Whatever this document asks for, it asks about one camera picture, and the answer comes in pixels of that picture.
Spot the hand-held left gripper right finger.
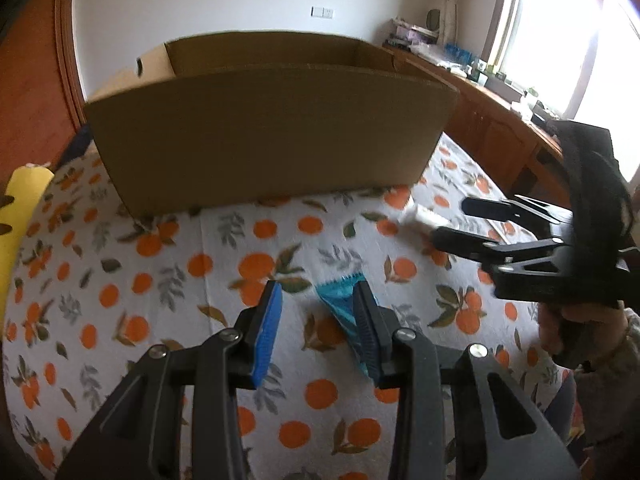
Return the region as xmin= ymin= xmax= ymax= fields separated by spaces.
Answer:
xmin=352 ymin=280 xmax=581 ymax=480

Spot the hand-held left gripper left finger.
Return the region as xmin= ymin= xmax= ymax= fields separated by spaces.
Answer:
xmin=55 ymin=280 xmax=283 ymax=480

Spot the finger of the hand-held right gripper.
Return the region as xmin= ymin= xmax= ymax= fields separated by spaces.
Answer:
xmin=462 ymin=196 xmax=573 ymax=227
xmin=432 ymin=227 xmax=563 ymax=263

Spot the blue snack packet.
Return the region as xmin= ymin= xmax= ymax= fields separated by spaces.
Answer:
xmin=315 ymin=272 xmax=382 ymax=386

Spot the white snack packet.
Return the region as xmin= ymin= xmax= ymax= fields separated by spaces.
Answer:
xmin=400 ymin=205 xmax=451 ymax=234

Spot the brown cardboard box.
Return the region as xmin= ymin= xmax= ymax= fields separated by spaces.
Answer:
xmin=84 ymin=31 xmax=460 ymax=218

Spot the person's right forearm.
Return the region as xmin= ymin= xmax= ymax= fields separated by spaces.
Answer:
xmin=575 ymin=310 xmax=640 ymax=446

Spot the person's right hand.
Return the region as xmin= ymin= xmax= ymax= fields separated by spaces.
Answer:
xmin=537 ymin=302 xmax=629 ymax=367

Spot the wooden cabinet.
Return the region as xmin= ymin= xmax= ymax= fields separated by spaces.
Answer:
xmin=385 ymin=45 xmax=576 ymax=207

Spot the black device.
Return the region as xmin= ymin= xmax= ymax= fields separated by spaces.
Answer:
xmin=532 ymin=102 xmax=561 ymax=124

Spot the orange-print tablecloth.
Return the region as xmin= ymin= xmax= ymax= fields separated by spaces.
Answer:
xmin=0 ymin=132 xmax=576 ymax=480

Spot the person's leg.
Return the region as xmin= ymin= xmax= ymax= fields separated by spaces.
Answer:
xmin=544 ymin=374 xmax=587 ymax=442

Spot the stack of boxes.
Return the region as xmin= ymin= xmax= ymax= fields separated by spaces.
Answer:
xmin=385 ymin=17 xmax=438 ymax=51

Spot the patterned curtain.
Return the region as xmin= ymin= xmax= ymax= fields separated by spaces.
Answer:
xmin=440 ymin=0 xmax=482 ymax=52

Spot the dark blue cloth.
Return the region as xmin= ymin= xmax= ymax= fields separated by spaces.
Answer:
xmin=55 ymin=125 xmax=94 ymax=166

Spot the yellow plush toy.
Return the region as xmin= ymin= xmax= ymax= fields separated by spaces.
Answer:
xmin=0 ymin=162 xmax=55 ymax=306

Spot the wooden door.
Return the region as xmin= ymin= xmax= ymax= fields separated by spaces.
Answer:
xmin=0 ymin=0 xmax=91 ymax=171

